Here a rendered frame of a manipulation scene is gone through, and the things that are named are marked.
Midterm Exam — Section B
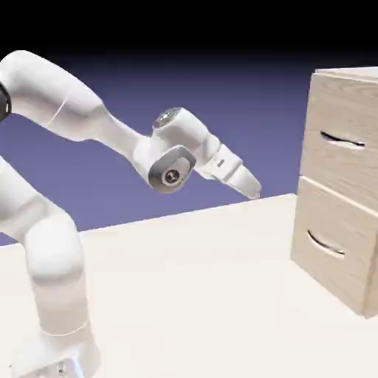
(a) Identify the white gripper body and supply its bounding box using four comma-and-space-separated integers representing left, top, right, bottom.
226, 164, 262, 199

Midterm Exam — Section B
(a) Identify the light wood cabinet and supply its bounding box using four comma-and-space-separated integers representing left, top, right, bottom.
290, 66, 378, 320

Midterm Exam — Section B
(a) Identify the light wood drawer front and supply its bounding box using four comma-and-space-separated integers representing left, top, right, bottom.
290, 176, 378, 317
300, 72, 378, 213

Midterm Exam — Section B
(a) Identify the curved dark metal handle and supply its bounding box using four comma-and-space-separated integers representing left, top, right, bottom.
306, 229, 346, 261
320, 130, 366, 150

